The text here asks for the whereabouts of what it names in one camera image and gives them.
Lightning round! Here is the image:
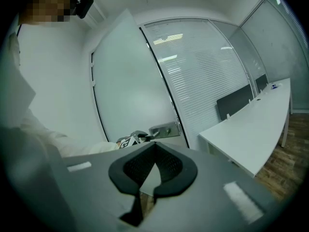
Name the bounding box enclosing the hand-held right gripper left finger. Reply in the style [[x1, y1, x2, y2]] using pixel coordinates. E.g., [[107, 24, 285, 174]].
[[108, 141, 156, 227]]

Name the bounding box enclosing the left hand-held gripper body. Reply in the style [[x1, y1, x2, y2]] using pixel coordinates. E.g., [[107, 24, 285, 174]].
[[117, 130, 149, 150]]

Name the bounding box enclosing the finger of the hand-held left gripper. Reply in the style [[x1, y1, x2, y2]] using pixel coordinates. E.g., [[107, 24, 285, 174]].
[[140, 132, 160, 142]]

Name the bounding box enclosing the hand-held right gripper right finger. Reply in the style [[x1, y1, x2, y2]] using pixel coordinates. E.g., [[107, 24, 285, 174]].
[[153, 141, 198, 198]]

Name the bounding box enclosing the silver door handle lock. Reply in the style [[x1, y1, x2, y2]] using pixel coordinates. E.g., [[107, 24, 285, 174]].
[[148, 121, 182, 140]]

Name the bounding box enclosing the frosted glass door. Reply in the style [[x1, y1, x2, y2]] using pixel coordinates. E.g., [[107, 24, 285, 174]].
[[91, 8, 190, 150]]

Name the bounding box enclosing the person's left forearm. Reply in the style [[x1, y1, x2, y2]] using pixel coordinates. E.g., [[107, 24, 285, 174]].
[[23, 109, 119, 157]]

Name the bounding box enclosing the long white desk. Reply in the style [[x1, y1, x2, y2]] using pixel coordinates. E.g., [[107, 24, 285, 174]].
[[198, 77, 293, 178]]

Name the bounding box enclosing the glass partition with blinds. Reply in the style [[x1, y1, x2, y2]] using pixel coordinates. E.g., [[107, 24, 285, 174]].
[[140, 18, 257, 147]]

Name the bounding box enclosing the large dark desk divider panel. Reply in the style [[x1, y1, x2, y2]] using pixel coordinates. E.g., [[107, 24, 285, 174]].
[[216, 84, 254, 122]]

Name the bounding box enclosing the small dark desk divider panel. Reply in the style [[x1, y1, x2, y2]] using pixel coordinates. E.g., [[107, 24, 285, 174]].
[[255, 73, 269, 94]]

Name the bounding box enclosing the person's white shirt torso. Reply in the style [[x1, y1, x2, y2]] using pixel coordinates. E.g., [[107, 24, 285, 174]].
[[0, 13, 37, 130]]

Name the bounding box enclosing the person's head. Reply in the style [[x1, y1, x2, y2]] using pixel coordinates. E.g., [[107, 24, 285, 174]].
[[23, 0, 78, 24]]

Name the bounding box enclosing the black head-worn camera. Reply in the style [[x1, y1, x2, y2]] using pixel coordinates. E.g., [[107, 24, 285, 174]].
[[75, 0, 95, 19]]

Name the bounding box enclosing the frosted glass wall panel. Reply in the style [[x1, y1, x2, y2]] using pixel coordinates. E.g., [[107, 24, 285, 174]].
[[210, 0, 309, 115]]

